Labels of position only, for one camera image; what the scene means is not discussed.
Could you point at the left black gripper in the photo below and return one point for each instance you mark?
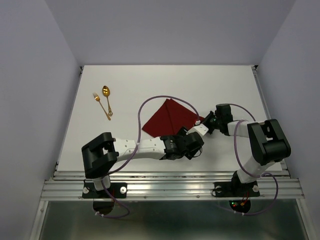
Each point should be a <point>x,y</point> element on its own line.
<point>181,132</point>

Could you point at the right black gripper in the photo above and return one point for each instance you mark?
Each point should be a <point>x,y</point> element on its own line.
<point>205,121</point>

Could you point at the dark red cloth napkin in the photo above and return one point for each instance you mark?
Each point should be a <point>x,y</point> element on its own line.
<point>169,119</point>

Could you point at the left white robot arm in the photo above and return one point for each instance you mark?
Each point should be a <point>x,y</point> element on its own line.
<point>101,153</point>

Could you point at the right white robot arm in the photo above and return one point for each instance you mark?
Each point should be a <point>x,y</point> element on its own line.
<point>268,144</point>

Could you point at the gold spoon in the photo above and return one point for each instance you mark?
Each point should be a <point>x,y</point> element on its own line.
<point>106,92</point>

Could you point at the gold fork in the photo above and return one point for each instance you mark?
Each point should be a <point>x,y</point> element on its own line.
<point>97,98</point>

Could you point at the right aluminium table edge rail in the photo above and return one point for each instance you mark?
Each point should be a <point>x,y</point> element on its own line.
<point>267,112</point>

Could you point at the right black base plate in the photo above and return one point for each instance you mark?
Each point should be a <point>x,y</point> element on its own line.
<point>227,189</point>

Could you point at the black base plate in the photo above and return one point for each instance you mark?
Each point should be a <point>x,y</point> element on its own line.
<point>117,189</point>
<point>227,189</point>

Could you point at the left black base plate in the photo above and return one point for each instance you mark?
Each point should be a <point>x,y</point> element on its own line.
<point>117,189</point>

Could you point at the aluminium mounting rail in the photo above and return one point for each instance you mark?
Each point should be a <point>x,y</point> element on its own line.
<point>169,186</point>

